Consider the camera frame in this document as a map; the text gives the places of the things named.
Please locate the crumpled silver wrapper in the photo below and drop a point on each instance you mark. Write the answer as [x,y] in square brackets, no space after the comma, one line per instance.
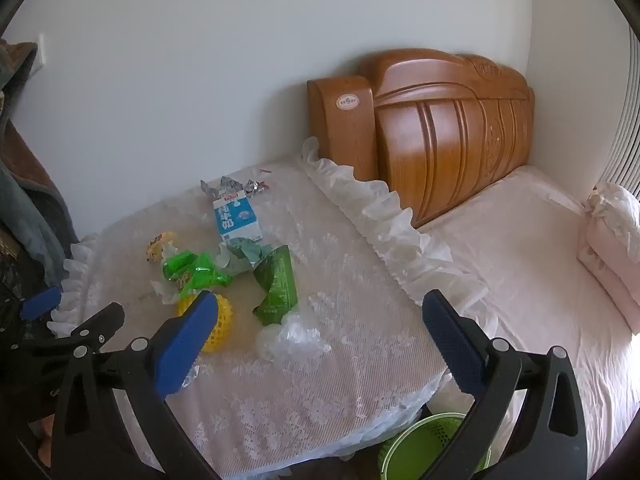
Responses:
[225,186]

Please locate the blue and white milk carton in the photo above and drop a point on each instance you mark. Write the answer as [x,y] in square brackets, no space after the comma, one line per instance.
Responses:
[235,217]

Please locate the trash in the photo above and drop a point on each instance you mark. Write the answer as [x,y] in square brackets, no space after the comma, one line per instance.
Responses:
[292,337]

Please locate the folded pink quilt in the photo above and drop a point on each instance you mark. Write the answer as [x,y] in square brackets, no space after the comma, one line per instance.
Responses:
[607,275]

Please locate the green plastic wastebasket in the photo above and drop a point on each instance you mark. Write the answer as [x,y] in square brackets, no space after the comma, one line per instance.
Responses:
[425,445]

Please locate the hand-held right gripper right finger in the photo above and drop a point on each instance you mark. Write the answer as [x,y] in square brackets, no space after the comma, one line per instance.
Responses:
[452,345]

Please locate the yellow foam fruit net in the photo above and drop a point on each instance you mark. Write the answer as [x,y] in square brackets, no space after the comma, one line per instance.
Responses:
[221,331]

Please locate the white pleated curtain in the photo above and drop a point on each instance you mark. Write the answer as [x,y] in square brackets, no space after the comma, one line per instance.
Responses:
[625,125]

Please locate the small foil candy wrapper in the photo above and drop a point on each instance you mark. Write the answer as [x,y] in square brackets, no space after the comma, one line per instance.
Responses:
[257,186]

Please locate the grey-green paper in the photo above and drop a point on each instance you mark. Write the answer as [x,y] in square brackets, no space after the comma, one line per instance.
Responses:
[247,252]

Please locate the white tissue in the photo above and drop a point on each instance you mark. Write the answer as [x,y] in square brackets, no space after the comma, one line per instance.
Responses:
[162,292]

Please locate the bright green snack bag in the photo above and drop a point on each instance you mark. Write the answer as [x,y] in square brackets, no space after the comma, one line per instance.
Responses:
[200,272]

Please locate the bed with pink sheet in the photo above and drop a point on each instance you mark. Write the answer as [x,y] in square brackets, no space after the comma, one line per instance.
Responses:
[525,260]

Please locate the carved wooden headboard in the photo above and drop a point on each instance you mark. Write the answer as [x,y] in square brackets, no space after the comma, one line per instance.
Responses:
[440,150]

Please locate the white lace tablecloth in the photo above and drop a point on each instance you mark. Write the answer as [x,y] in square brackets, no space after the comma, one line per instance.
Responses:
[310,360]

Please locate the dark green snack bag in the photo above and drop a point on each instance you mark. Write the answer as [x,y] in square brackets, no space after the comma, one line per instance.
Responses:
[277,285]

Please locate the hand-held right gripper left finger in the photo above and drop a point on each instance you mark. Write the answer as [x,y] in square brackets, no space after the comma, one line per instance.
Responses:
[185,345]

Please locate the small yellow snack packet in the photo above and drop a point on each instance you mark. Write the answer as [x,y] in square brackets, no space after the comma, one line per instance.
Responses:
[161,247]

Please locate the dark hanging clothes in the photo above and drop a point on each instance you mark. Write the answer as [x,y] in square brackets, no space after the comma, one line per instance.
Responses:
[25,200]

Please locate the white floral pillow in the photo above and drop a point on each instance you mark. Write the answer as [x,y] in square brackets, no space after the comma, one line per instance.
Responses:
[617,210]

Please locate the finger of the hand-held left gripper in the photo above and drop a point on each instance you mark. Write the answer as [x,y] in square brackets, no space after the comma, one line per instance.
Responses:
[41,304]
[97,322]

